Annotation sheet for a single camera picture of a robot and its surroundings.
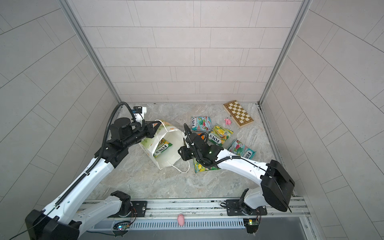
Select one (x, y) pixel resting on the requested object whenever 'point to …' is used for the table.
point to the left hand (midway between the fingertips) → (164, 121)
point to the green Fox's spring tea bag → (219, 135)
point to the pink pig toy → (227, 121)
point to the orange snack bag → (202, 137)
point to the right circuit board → (252, 225)
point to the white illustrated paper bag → (170, 157)
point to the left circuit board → (123, 225)
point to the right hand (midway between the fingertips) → (180, 152)
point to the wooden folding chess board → (241, 118)
